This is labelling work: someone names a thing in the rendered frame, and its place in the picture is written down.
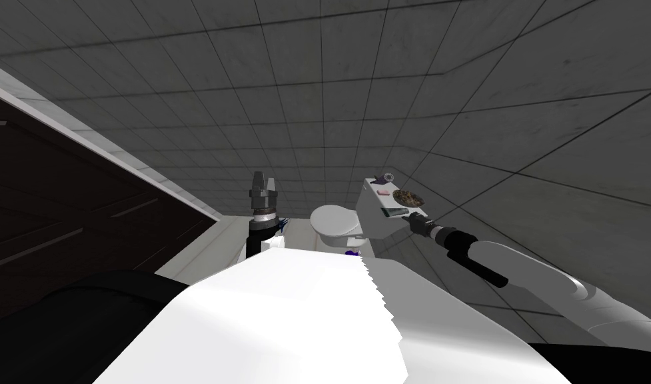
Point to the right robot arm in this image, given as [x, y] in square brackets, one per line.
[517, 262]

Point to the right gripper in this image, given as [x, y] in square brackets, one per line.
[422, 225]

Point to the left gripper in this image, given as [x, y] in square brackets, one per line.
[264, 201]

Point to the white toilet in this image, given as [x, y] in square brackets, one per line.
[336, 226]

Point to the small grey round object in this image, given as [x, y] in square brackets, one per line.
[387, 177]

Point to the dark brown door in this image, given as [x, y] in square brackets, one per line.
[53, 213]

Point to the pink soap bar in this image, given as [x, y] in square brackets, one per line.
[383, 191]

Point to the brown round plate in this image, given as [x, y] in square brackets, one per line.
[408, 198]

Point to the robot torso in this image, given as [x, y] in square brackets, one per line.
[304, 320]

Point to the dark grey flat object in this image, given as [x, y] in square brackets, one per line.
[394, 212]

